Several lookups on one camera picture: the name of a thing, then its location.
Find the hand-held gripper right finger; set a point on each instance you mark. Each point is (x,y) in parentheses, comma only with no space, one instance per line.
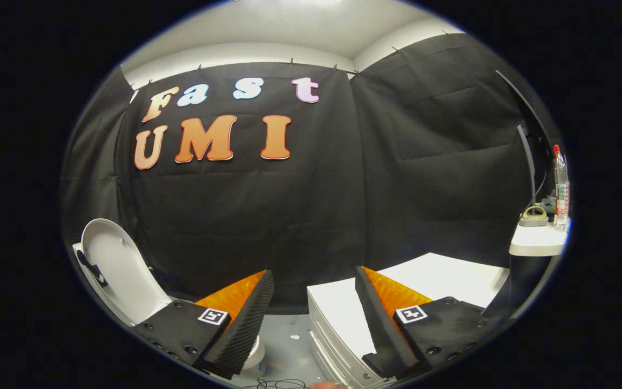
(378,324)

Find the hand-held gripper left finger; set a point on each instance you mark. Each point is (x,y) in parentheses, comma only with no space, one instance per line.
(249,324)

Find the white toilet lid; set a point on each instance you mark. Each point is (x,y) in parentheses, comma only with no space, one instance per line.
(122,270)

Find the white toilet bowl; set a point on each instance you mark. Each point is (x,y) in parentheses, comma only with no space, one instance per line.
(254,356)

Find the white panelled cabinet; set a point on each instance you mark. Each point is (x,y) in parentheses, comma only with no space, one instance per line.
(343,319)

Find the black backdrop cloth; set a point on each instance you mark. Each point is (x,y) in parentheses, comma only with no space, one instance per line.
(316,205)

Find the white round table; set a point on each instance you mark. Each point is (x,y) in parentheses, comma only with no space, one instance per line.
(538,240)

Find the grey tape roll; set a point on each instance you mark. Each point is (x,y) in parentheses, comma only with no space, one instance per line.
(533,217)

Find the clear red-capped plastic bottle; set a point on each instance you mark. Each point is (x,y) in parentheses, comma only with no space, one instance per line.
(561,189)

